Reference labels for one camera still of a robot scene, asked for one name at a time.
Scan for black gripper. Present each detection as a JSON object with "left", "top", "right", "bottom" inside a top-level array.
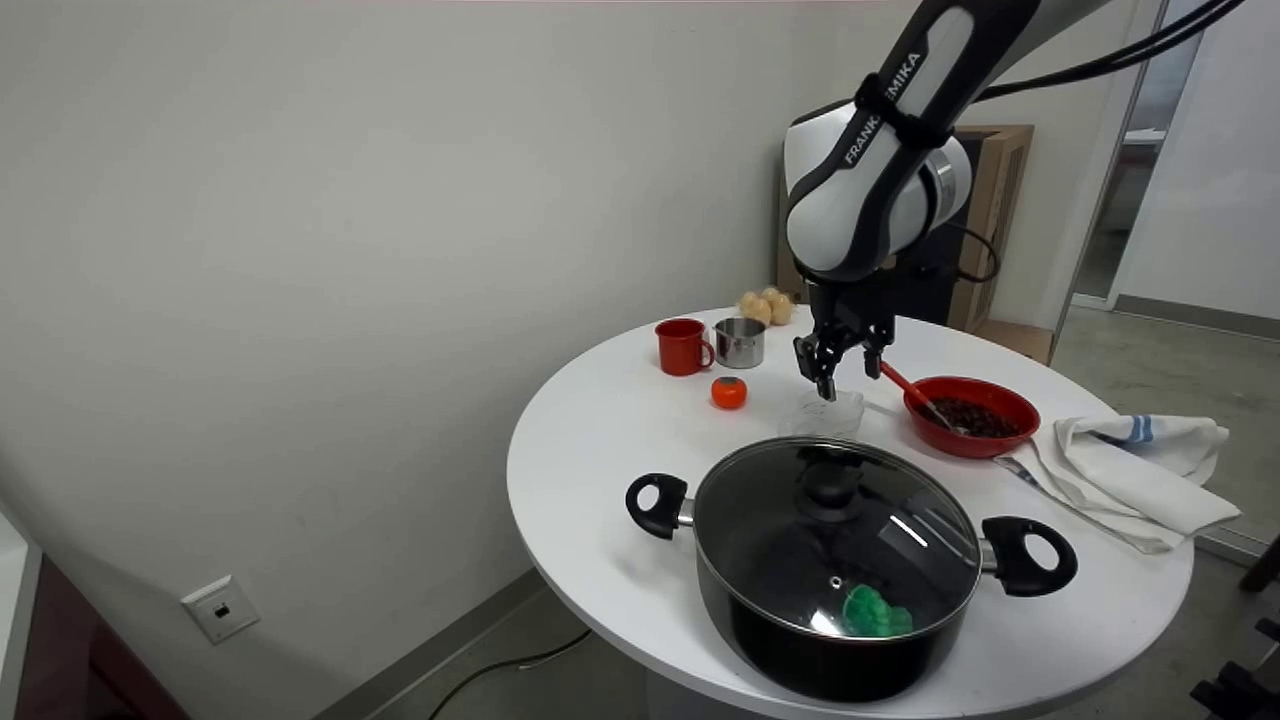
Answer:
[{"left": 792, "top": 274, "right": 900, "bottom": 405}]

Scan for red orange bowl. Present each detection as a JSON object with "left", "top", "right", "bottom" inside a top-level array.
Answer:
[{"left": 900, "top": 373, "right": 1045, "bottom": 465}]

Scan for small steel cup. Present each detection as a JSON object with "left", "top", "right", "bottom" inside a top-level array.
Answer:
[{"left": 713, "top": 310, "right": 770, "bottom": 373}]

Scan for dark beans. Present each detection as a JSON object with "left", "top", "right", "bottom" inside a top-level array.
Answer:
[{"left": 926, "top": 394, "right": 1023, "bottom": 438}]

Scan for glass pot lid black knob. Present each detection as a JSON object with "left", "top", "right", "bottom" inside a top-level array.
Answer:
[{"left": 686, "top": 432, "right": 986, "bottom": 638}]

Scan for red mug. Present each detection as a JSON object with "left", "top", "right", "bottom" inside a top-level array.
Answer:
[{"left": 650, "top": 314, "right": 716, "bottom": 381}]

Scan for brown cardboard box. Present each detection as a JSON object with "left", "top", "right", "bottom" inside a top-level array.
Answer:
[{"left": 770, "top": 120, "right": 1034, "bottom": 333}]

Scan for green object inside pot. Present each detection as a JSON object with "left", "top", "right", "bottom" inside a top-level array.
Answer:
[{"left": 835, "top": 580, "right": 919, "bottom": 638}]

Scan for black cooking pot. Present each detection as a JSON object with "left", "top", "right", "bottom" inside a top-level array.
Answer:
[{"left": 621, "top": 432, "right": 1078, "bottom": 709}]

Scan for white towel blue stripes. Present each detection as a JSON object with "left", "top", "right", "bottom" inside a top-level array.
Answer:
[{"left": 998, "top": 409, "right": 1245, "bottom": 555}]

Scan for black stand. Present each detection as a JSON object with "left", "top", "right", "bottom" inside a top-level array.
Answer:
[{"left": 1188, "top": 533, "right": 1280, "bottom": 720}]

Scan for dark red cabinet white top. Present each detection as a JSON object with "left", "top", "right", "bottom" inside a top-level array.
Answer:
[{"left": 0, "top": 513, "right": 190, "bottom": 720}]

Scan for red handled metal spoon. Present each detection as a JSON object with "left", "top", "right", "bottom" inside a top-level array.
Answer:
[{"left": 874, "top": 354, "right": 972, "bottom": 435}]

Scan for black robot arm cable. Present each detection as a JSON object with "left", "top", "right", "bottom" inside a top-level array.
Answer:
[{"left": 952, "top": 0, "right": 1246, "bottom": 287}]

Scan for black floor cable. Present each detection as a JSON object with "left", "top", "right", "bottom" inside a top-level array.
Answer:
[{"left": 425, "top": 624, "right": 597, "bottom": 720}]

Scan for white wall outlet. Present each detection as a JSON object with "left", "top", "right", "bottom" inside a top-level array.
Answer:
[{"left": 180, "top": 572, "right": 265, "bottom": 646}]

